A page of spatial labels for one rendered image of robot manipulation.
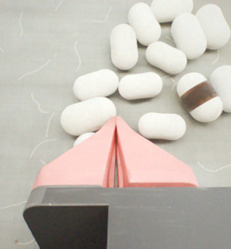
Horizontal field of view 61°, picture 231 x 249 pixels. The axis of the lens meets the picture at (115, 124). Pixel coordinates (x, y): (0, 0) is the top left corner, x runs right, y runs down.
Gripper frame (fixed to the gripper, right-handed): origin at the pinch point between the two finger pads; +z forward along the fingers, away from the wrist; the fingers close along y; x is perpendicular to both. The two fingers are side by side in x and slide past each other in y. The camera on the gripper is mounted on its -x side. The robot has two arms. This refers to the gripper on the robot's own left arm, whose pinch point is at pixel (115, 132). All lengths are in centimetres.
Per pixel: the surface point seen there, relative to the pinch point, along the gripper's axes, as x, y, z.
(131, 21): -5.3, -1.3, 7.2
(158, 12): -5.8, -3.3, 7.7
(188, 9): -6.0, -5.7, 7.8
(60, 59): -2.7, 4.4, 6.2
